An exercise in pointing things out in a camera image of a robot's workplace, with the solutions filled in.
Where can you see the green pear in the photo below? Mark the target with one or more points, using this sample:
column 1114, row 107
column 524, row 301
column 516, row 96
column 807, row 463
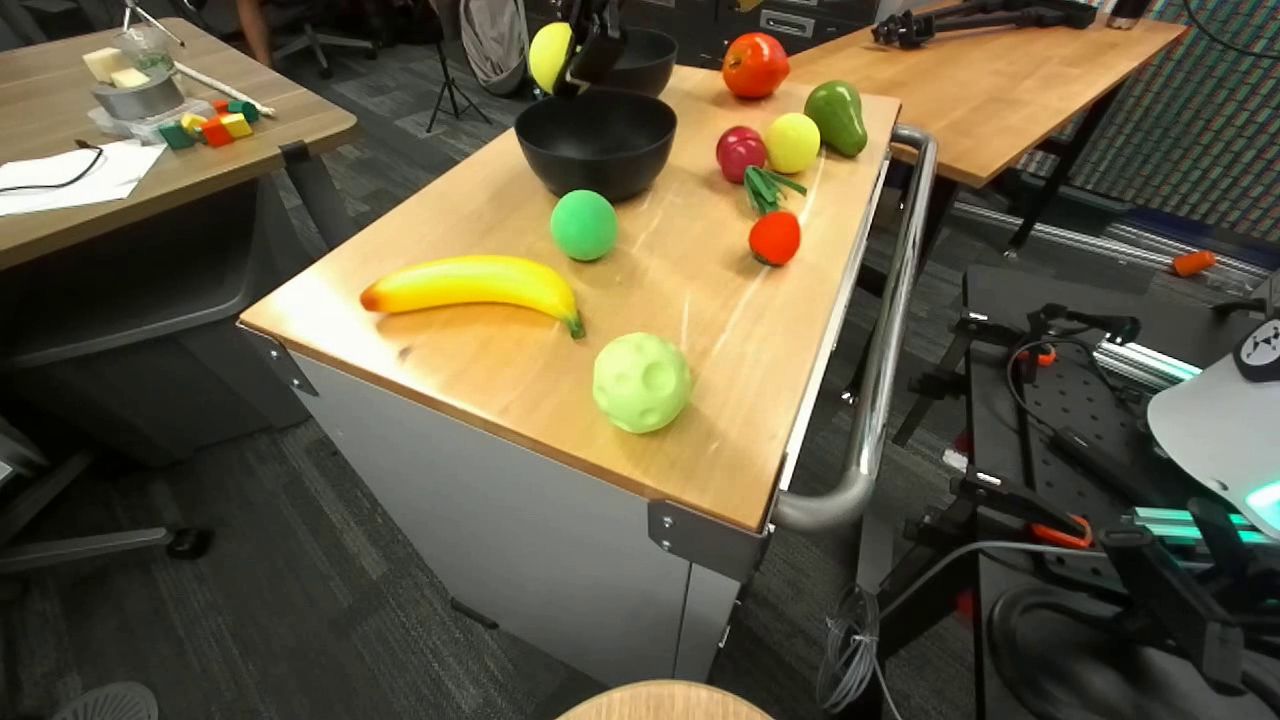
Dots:
column 838, row 112

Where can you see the black tripod on table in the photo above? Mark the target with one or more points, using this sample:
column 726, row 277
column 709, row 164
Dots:
column 913, row 28

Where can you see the dark green ball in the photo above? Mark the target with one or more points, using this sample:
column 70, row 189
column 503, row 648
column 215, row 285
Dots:
column 583, row 226

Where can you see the light green dimpled ball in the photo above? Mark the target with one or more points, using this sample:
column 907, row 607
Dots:
column 641, row 380

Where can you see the near black bowl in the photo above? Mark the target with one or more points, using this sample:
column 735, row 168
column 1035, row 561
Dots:
column 604, row 140

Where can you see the large yellow ball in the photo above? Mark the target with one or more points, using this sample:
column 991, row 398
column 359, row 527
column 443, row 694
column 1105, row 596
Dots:
column 793, row 140

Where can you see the black bowl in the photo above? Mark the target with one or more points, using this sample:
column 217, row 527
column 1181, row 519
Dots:
column 604, row 140
column 641, row 66

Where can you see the white cart cabinet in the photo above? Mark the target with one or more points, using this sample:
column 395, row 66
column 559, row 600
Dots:
column 591, row 573

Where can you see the clear plastic container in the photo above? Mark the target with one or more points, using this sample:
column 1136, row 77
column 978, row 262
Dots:
column 132, row 77

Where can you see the coloured toy blocks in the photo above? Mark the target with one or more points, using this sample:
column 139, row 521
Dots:
column 211, row 125

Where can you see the red radish with greens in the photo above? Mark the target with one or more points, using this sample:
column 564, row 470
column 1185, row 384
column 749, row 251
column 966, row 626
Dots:
column 743, row 159

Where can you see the metal cart handle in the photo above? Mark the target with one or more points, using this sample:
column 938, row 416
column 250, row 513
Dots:
column 870, row 433

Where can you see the far black bowl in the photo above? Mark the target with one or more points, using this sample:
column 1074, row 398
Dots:
column 641, row 66

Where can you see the orange handled clamp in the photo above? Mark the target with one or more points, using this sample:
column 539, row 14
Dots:
column 1079, row 533

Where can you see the wooden office desk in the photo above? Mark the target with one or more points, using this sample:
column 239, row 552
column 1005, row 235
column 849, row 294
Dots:
column 44, row 96

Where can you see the small red tomato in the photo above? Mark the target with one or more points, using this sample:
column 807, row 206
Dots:
column 772, row 237

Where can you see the round wooden stool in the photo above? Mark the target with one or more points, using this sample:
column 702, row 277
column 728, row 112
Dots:
column 667, row 700

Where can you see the yellow banana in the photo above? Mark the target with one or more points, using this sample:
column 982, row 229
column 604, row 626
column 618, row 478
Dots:
column 477, row 282

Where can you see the small yellow lemon ball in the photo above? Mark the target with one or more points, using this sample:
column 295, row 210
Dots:
column 549, row 53

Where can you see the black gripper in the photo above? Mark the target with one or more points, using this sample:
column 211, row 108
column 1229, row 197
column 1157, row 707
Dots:
column 599, row 38

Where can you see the white papers on desk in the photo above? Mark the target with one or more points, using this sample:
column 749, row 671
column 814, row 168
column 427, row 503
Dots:
column 76, row 179

